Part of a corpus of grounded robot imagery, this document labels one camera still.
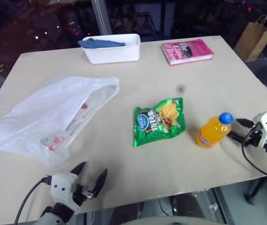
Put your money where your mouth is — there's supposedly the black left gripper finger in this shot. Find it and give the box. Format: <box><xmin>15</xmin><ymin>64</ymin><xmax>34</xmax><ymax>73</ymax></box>
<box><xmin>91</xmin><ymin>168</ymin><xmax>108</xmax><ymax>197</ymax></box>
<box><xmin>70</xmin><ymin>161</ymin><xmax>87</xmax><ymax>176</ymax></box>

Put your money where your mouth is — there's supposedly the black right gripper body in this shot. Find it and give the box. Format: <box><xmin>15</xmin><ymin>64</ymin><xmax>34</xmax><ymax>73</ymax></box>
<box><xmin>245</xmin><ymin>123</ymin><xmax>264</xmax><ymax>148</ymax></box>

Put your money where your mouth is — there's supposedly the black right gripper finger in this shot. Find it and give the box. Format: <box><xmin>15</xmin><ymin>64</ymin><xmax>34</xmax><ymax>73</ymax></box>
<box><xmin>227</xmin><ymin>131</ymin><xmax>248</xmax><ymax>144</ymax></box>
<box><xmin>236</xmin><ymin>118</ymin><xmax>256</xmax><ymax>128</ymax></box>

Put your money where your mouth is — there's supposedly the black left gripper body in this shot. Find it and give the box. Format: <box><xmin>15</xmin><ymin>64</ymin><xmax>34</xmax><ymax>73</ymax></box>
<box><xmin>73</xmin><ymin>183</ymin><xmax>94</xmax><ymax>209</ymax></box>

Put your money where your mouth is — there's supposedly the orange juice bottle blue cap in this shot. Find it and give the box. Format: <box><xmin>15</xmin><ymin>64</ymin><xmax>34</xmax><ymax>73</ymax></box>
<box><xmin>195</xmin><ymin>112</ymin><xmax>234</xmax><ymax>149</ymax></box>

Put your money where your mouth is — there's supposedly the white translucent plastic bag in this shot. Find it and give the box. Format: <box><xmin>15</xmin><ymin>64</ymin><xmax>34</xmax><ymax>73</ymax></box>
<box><xmin>0</xmin><ymin>75</ymin><xmax>121</xmax><ymax>168</ymax></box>

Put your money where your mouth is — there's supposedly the green chips packet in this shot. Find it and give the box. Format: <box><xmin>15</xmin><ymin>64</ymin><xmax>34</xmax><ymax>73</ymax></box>
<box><xmin>133</xmin><ymin>97</ymin><xmax>186</xmax><ymax>148</ymax></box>

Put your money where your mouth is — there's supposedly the brown paper shopping bag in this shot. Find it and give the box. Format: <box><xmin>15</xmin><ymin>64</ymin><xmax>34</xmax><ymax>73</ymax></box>
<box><xmin>234</xmin><ymin>14</ymin><xmax>267</xmax><ymax>62</ymax></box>

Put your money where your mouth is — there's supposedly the pink paperback book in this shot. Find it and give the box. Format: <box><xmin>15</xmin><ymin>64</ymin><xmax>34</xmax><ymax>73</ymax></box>
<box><xmin>160</xmin><ymin>38</ymin><xmax>214</xmax><ymax>67</ymax></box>

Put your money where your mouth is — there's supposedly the white rectangular plastic container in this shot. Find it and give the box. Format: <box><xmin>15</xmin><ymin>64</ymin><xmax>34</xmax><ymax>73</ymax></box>
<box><xmin>81</xmin><ymin>33</ymin><xmax>141</xmax><ymax>65</ymax></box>

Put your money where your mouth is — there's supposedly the blue folded cloth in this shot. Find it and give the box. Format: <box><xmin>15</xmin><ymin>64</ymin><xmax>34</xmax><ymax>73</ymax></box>
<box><xmin>77</xmin><ymin>37</ymin><xmax>126</xmax><ymax>49</ymax></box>

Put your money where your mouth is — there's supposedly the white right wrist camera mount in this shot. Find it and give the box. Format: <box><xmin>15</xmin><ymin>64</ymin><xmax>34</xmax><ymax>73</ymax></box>
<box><xmin>252</xmin><ymin>111</ymin><xmax>267</xmax><ymax>149</ymax></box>

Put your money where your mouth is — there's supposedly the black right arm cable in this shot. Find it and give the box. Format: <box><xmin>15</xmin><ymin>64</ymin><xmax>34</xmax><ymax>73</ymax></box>
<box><xmin>241</xmin><ymin>127</ymin><xmax>267</xmax><ymax>176</ymax></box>

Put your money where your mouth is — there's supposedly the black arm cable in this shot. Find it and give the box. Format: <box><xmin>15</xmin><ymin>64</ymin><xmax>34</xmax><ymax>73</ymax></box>
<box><xmin>241</xmin><ymin>127</ymin><xmax>267</xmax><ymax>176</ymax></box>
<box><xmin>15</xmin><ymin>177</ymin><xmax>52</xmax><ymax>223</ymax></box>

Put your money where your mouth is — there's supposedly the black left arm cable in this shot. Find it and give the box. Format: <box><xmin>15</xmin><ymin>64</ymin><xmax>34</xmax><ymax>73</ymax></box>
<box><xmin>15</xmin><ymin>177</ymin><xmax>52</xmax><ymax>223</ymax></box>

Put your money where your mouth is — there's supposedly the grey metal window post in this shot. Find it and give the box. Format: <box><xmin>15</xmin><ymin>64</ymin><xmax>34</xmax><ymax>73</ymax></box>
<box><xmin>91</xmin><ymin>0</ymin><xmax>113</xmax><ymax>36</ymax></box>

